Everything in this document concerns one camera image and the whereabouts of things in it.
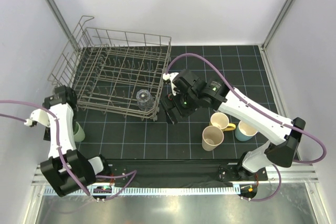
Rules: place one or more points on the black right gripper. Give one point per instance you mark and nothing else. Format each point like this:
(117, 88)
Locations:
(169, 102)

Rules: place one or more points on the large clear faceted glass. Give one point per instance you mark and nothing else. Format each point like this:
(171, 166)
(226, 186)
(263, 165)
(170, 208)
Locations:
(145, 100)

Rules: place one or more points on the yellow mug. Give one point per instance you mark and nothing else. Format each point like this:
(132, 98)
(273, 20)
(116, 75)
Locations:
(221, 121)

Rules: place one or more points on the light green cup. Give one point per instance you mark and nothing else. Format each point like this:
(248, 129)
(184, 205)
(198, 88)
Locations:
(78, 133)

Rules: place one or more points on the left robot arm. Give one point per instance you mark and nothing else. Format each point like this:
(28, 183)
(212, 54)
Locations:
(66, 169)

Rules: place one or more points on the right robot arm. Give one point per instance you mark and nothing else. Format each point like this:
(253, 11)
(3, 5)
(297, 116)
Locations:
(282, 140)

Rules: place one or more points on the beige cup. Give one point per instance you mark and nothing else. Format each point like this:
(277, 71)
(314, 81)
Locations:
(211, 138)

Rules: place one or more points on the black gridded mat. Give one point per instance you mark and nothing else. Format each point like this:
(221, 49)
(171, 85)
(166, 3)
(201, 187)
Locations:
(127, 137)

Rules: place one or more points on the blue mug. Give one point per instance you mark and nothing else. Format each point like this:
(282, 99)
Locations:
(244, 131)

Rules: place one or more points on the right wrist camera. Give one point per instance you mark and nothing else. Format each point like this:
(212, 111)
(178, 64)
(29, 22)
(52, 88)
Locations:
(169, 77)

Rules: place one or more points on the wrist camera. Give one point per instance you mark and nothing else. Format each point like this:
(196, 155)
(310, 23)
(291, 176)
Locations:
(169, 77)
(38, 116)

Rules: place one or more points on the grey wire dish rack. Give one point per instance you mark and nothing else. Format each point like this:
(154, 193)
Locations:
(106, 68)

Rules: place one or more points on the white cable duct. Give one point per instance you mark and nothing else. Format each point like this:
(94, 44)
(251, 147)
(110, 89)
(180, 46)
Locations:
(100, 190)

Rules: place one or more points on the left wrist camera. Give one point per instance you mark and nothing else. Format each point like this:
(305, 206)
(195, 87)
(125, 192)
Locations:
(38, 116)

